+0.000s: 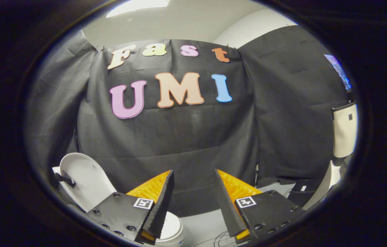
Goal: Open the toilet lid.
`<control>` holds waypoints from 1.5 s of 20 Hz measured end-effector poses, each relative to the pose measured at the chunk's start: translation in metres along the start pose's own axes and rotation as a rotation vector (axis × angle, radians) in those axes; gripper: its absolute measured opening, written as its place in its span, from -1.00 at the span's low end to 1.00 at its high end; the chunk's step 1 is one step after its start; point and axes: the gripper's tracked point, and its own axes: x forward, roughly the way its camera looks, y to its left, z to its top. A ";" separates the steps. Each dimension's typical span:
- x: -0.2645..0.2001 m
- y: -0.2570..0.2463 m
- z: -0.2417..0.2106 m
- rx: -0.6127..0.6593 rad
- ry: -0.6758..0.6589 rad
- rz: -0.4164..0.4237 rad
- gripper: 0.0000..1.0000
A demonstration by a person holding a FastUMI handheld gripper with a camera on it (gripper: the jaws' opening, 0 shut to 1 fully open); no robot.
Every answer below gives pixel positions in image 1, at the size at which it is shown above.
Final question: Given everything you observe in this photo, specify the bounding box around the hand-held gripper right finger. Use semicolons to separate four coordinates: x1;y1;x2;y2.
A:
214;169;306;245

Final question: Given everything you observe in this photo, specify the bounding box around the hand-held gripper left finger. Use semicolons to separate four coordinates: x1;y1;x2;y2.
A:
85;170;175;245

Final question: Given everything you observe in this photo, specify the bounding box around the white toilet lid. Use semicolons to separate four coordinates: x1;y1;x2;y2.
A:
54;152;117;213

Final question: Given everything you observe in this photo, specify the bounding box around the white toilet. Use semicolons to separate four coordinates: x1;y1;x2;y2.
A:
52;166;184;247

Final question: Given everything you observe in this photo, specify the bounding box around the black backdrop cloth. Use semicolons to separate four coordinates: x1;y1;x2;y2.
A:
25;25;350;217

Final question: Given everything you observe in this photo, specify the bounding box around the black box white label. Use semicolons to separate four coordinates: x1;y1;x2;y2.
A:
287;178;321;207

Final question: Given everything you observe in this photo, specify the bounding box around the beige chair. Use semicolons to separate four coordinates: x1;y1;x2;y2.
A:
312;102;359;210

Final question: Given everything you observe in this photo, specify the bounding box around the blue lit screen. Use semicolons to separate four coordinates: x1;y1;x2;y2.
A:
323;54;353;92

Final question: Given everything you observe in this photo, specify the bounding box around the tangle of floor cables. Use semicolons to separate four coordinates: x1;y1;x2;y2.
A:
193;231;239;247

